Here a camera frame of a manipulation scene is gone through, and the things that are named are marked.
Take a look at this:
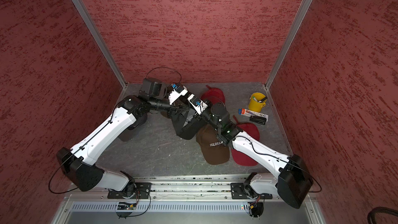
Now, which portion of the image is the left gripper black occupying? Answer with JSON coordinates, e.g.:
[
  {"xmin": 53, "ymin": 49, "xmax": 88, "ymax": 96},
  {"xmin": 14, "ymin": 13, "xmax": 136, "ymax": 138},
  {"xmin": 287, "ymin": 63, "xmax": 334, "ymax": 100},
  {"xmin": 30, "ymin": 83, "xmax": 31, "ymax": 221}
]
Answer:
[{"xmin": 149, "ymin": 96, "xmax": 190, "ymax": 119}]

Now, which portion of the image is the black cap front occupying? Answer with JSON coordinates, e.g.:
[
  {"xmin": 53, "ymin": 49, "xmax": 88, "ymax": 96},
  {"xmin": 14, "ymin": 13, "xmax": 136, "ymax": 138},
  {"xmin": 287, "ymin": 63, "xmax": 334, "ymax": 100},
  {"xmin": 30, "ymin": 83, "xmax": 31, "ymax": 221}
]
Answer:
[{"xmin": 171, "ymin": 112, "xmax": 207, "ymax": 140}]

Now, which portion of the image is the brown cap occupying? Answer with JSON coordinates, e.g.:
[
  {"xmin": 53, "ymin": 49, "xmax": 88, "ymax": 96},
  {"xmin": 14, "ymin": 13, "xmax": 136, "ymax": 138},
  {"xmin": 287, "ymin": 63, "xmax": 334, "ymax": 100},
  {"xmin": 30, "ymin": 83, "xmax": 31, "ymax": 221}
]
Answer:
[{"xmin": 196, "ymin": 124, "xmax": 230, "ymax": 166}]

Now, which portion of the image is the dark grey cap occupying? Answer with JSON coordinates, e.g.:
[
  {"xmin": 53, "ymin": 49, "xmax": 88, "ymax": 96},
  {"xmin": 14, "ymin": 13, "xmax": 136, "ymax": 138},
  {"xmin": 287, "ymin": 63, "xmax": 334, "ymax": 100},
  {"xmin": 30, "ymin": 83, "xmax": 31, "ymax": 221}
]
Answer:
[{"xmin": 118, "ymin": 114, "xmax": 148, "ymax": 142}]

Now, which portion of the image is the red cap with white logo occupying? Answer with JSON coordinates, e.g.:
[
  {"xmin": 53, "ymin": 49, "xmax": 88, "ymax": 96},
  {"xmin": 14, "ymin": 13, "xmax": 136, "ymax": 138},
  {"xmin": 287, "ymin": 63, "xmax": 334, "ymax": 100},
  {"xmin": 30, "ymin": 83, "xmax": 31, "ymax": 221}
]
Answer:
[{"xmin": 231, "ymin": 116, "xmax": 260, "ymax": 167}]

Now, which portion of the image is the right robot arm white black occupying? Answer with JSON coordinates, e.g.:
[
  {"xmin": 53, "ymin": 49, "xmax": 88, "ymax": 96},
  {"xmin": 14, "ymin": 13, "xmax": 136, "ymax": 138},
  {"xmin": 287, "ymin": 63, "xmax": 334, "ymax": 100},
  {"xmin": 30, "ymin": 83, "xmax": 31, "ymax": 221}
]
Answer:
[{"xmin": 189, "ymin": 101, "xmax": 314, "ymax": 208}]

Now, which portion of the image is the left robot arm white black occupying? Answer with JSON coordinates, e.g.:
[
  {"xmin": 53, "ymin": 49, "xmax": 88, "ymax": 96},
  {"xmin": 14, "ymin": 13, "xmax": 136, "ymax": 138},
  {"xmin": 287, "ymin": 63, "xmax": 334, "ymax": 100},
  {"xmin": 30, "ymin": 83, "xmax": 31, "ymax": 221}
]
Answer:
[{"xmin": 57, "ymin": 78, "xmax": 188, "ymax": 198}]

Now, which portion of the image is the white staples box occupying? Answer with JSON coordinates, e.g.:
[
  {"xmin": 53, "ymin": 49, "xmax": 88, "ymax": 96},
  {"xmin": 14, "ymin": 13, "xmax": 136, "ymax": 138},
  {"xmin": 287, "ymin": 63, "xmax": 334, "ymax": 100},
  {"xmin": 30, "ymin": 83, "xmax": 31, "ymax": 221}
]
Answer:
[{"xmin": 238, "ymin": 108, "xmax": 268, "ymax": 121}]

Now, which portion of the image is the yellow plastic bucket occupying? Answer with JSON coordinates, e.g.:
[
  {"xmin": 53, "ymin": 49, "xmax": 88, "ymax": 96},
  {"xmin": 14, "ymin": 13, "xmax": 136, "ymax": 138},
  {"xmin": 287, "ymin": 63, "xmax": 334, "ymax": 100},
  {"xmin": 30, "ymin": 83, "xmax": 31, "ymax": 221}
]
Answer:
[{"xmin": 248, "ymin": 92, "xmax": 267, "ymax": 112}]

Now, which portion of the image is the black stapler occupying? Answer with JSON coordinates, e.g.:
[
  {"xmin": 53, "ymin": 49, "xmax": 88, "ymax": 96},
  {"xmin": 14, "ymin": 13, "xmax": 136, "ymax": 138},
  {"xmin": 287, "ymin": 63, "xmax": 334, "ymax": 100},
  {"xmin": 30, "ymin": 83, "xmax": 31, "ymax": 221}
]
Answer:
[{"xmin": 249, "ymin": 115, "xmax": 267, "ymax": 125}]

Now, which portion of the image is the black marker in bucket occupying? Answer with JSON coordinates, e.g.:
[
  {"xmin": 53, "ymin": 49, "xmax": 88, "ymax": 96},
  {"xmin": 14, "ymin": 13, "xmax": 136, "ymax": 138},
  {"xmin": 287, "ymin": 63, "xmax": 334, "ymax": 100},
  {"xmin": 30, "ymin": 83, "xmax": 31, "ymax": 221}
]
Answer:
[{"xmin": 258, "ymin": 97, "xmax": 267, "ymax": 103}]

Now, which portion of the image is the left corner aluminium profile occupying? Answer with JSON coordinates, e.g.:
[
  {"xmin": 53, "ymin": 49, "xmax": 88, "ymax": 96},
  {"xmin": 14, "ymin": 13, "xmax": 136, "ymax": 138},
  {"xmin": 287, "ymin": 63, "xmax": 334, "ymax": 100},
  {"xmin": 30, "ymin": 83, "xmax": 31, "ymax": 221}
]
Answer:
[{"xmin": 72, "ymin": 0, "xmax": 128, "ymax": 89}]

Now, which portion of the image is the corner aluminium profile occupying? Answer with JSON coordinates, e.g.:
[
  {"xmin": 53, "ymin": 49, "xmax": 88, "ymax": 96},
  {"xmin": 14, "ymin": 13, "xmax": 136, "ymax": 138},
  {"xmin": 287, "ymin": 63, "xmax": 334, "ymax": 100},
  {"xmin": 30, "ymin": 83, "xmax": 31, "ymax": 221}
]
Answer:
[
  {"xmin": 72, "ymin": 0, "xmax": 128, "ymax": 89},
  {"xmin": 265, "ymin": 0, "xmax": 313, "ymax": 91}
]

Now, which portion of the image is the right corner aluminium profile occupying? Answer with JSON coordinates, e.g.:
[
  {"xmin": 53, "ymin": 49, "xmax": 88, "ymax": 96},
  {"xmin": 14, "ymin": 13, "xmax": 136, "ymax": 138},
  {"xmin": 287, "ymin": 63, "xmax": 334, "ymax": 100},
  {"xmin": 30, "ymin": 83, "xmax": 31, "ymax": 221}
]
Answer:
[{"xmin": 265, "ymin": 0, "xmax": 313, "ymax": 91}]

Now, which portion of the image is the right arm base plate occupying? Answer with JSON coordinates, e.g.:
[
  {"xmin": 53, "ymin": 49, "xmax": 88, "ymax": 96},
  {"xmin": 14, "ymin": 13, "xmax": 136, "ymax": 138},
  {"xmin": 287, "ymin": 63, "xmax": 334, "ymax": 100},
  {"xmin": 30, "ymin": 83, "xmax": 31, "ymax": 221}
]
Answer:
[{"xmin": 230, "ymin": 183, "xmax": 273, "ymax": 200}]

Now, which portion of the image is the aluminium rail frame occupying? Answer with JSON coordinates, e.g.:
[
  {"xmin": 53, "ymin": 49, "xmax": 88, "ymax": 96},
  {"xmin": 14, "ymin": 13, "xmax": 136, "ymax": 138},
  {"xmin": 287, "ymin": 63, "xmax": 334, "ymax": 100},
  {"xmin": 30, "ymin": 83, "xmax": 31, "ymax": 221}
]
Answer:
[{"xmin": 53, "ymin": 174, "xmax": 325, "ymax": 224}]

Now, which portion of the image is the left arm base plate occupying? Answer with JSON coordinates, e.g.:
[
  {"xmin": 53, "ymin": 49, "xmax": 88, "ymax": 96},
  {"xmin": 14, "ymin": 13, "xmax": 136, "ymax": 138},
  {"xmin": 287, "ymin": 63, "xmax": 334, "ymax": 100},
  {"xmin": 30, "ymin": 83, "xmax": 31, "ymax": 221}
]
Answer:
[{"xmin": 107, "ymin": 182, "xmax": 152, "ymax": 200}]

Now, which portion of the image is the black cable bundle floor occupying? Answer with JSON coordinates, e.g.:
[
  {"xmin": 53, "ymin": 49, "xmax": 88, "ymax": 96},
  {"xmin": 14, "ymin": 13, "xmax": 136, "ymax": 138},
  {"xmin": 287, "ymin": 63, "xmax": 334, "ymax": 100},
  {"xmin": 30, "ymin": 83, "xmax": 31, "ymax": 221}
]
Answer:
[{"xmin": 366, "ymin": 206, "xmax": 398, "ymax": 224}]

